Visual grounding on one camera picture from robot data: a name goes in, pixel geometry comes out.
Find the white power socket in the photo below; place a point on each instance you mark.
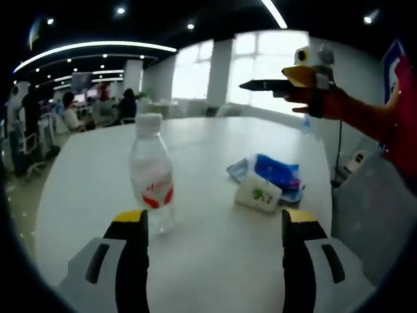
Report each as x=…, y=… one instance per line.
x=356, y=161

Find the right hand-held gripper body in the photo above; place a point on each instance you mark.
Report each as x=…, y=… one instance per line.
x=314, y=58

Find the curved ceiling light strip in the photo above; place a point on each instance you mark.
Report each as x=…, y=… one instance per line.
x=97, y=47

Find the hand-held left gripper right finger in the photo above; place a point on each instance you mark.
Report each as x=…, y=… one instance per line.
x=298, y=261

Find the grey mesh office chair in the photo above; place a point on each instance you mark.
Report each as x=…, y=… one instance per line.
x=365, y=215

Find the blue plastic packet pink print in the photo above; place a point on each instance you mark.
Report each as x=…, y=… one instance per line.
x=280, y=171

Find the hanging display screen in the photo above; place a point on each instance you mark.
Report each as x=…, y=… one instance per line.
x=82, y=80

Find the potted green plant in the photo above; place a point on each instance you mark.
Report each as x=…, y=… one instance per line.
x=146, y=94

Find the person's right hand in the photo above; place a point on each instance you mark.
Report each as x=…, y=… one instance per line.
x=329, y=104

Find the blue white wall poster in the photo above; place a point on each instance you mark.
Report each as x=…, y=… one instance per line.
x=392, y=75

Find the white paper cup green print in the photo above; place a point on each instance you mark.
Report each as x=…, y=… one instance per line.
x=257, y=194

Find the light blue packet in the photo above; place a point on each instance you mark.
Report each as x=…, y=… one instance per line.
x=239, y=169

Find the clear water bottle red label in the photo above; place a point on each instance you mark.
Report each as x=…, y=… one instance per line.
x=151, y=169

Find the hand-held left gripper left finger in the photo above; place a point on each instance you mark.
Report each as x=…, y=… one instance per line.
x=130, y=261

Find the white table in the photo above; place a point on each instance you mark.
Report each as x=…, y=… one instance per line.
x=97, y=156

